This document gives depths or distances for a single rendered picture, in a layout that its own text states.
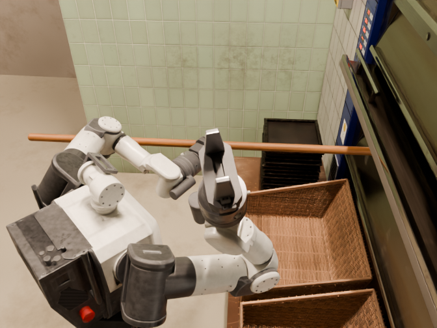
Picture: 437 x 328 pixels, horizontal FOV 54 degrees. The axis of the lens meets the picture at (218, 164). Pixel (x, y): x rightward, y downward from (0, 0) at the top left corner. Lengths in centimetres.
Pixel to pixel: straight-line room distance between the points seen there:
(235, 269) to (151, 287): 22
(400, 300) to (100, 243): 94
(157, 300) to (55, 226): 30
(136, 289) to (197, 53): 199
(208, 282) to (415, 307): 68
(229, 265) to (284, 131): 127
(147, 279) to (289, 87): 210
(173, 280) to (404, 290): 80
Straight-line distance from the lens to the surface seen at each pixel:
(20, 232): 109
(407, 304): 146
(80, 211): 108
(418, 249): 101
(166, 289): 94
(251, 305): 167
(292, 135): 217
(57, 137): 172
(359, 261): 177
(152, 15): 267
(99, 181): 98
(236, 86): 281
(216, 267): 100
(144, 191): 318
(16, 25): 480
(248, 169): 243
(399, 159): 128
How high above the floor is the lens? 214
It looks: 39 degrees down
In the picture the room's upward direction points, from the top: straight up
